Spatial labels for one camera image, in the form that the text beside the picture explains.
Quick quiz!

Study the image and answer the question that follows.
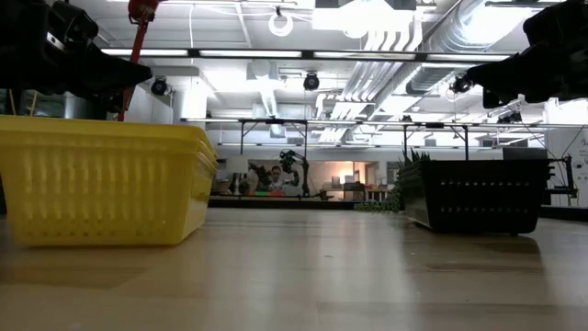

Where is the person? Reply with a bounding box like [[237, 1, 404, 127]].
[[268, 164, 286, 194]]

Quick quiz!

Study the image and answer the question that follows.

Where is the long ceiling light strip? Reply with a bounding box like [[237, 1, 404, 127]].
[[98, 47, 512, 64]]

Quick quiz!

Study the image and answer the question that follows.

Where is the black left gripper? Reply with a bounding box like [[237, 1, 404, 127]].
[[0, 0, 154, 114]]

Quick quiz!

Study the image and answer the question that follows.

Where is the red desk lamp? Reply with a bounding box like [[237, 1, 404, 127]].
[[117, 0, 161, 123]]

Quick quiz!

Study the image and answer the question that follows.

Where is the black equipment stand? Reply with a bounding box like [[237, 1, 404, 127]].
[[546, 154, 579, 200]]

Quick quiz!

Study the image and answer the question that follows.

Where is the yellow plastic basket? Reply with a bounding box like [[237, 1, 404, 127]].
[[0, 114, 209, 139], [0, 123, 216, 157], [0, 132, 220, 248]]

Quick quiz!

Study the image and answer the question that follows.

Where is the black plastic basket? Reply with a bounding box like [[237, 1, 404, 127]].
[[397, 158, 554, 174], [399, 169, 555, 235], [398, 165, 552, 180]]

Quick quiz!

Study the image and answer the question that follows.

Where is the green artificial plant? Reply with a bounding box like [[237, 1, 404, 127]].
[[353, 147, 433, 214]]

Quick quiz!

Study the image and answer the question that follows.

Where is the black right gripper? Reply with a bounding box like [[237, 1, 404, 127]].
[[466, 0, 588, 110]]

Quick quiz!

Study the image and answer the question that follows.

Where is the grey monitor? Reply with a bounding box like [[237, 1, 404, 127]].
[[503, 146, 548, 161]]

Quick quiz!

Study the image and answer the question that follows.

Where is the black background rig frame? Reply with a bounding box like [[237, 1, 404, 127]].
[[399, 120, 472, 162], [181, 117, 364, 160]]

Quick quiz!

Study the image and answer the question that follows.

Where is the white ring ceiling fixture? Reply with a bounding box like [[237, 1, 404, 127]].
[[268, 11, 295, 38]]

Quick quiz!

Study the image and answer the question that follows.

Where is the silver ventilation duct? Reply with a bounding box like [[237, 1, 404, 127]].
[[406, 0, 506, 96]]

